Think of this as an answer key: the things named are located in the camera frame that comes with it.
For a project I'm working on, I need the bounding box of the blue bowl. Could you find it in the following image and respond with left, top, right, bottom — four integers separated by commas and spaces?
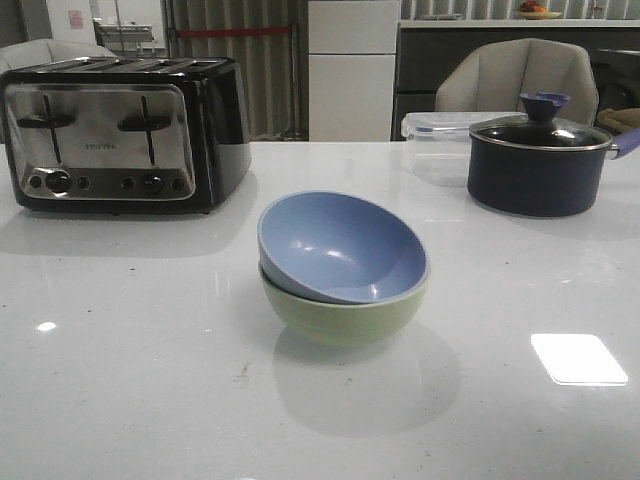
257, 191, 430, 304

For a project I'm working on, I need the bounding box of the green bowl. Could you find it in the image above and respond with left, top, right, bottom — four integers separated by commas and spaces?
258, 268, 429, 348

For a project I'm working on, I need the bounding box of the clear plastic food container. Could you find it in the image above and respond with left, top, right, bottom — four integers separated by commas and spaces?
401, 111, 522, 187

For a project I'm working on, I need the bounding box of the white refrigerator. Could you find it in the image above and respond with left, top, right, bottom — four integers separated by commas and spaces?
308, 1, 401, 142

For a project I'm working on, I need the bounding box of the dark kitchen counter cabinet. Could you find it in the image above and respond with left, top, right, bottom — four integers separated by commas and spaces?
391, 19, 639, 140

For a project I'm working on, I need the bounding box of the dark blue saucepan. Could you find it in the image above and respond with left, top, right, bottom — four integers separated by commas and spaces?
467, 125, 639, 217

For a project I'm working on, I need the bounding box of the black chrome four-slot toaster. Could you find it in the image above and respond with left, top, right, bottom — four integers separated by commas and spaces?
1, 57, 251, 214

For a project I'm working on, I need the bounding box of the beige upholstered chair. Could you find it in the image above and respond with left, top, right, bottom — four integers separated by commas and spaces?
435, 38, 599, 125

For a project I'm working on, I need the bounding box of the glass pot lid blue knob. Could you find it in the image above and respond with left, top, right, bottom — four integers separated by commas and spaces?
469, 92, 611, 151

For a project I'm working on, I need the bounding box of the red barrier belt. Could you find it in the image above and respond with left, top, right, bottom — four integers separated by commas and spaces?
176, 25, 291, 38

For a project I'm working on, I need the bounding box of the yellow fruit bowl on counter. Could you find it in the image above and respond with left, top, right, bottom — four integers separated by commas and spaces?
516, 0, 562, 20

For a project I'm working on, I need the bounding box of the brown cushion far right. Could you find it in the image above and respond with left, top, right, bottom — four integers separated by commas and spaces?
596, 108, 640, 133

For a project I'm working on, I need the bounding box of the beige armchair left background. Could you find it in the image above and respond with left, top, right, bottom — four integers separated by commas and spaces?
1, 39, 115, 73

